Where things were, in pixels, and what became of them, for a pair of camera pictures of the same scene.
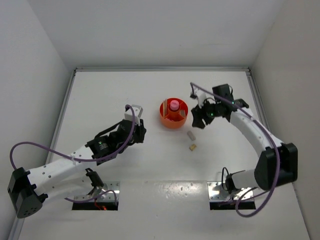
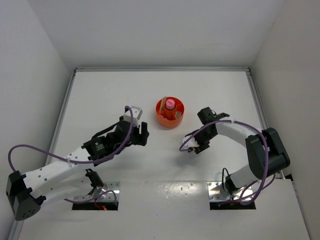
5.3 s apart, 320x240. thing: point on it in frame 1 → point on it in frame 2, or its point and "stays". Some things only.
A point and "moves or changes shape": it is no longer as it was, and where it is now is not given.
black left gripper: (141, 131) stays
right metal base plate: (217, 192) stays
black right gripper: (198, 115) → (201, 147)
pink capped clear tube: (174, 105) moves or changes shape
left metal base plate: (114, 186) stays
